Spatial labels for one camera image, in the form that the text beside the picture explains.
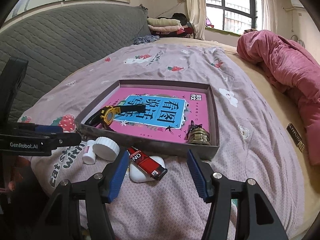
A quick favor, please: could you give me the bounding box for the red black lighter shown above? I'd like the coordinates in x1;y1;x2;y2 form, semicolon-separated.
127;147;168;180

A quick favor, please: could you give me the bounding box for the small white pill bottle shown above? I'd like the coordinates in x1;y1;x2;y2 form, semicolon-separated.
82;140;96;165

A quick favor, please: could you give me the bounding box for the brass metal ornament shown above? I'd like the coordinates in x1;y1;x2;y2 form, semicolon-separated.
188;128;211;145

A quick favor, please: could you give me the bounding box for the yellow black wrist watch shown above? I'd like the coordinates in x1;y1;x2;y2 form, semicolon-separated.
85;104;146;131

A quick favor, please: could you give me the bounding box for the white earbuds case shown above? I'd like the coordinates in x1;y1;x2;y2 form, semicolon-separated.
129;155;165;183

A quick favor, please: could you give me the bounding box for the white ribbed jar lid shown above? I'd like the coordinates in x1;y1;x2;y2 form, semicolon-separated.
92;137;120;161

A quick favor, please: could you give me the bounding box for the black hair claw clip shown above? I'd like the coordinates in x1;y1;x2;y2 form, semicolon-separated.
186;120;202;139

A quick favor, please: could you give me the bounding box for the pink strawberry bear bedsheet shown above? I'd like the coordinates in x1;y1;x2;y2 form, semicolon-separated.
20;43;305;239

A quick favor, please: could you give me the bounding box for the shallow grey cardboard tray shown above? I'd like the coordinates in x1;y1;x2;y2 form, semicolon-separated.
75;80;220;160

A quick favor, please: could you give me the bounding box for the pink Chinese workbook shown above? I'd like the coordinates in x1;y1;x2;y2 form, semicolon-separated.
101;87;210;143

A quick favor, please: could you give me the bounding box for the grey quilted headboard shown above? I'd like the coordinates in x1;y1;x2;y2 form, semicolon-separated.
1;3;150;121

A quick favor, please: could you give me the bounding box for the black gold mattress label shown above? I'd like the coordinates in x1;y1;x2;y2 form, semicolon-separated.
286;123;305;152

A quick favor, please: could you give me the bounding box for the blue patterned folded cloth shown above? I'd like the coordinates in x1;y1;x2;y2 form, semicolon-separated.
134;35;160;45

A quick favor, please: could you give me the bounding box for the pink crumpled quilt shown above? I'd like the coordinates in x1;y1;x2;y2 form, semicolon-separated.
236;30;319;165

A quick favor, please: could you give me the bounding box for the stack of folded blankets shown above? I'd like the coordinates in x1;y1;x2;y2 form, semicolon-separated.
147;13;194;38

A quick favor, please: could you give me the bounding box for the black framed window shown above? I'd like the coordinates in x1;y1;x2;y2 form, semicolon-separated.
206;0;257;35

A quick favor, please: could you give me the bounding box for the cream curtain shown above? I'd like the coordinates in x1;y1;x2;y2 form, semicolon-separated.
180;0;206;40

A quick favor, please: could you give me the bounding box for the white wall air conditioner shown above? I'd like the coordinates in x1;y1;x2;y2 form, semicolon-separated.
290;0;304;8

